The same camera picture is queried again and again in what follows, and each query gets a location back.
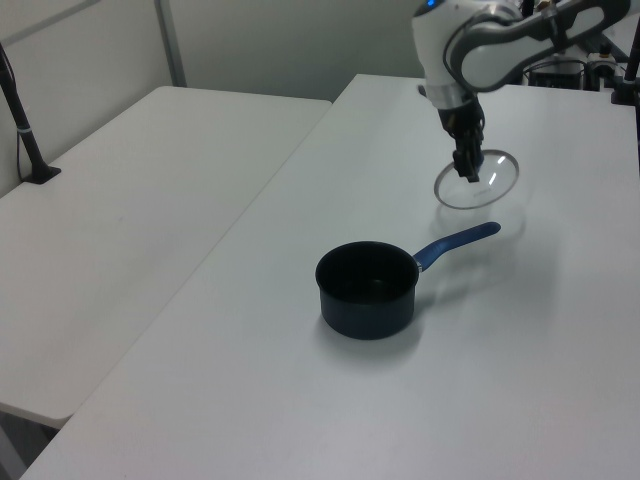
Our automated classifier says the glass lid with blue knob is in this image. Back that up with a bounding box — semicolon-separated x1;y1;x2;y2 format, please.
432;148;521;209

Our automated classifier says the black camera pole with clamp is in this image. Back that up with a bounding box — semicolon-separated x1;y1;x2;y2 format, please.
609;27;640;106
0;42;63;185

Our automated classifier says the white side table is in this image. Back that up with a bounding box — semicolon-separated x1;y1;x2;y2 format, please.
0;85;334;423

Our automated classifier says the black electronics box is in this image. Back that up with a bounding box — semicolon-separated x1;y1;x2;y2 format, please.
528;58;587;89

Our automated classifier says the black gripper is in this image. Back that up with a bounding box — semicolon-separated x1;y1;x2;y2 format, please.
437;93;487;185

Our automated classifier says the dark saucepan with blue handle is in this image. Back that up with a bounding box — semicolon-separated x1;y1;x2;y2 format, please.
314;221;502;341

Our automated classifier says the grey partition frame post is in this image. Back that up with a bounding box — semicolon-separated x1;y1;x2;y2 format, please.
153;0;188;88

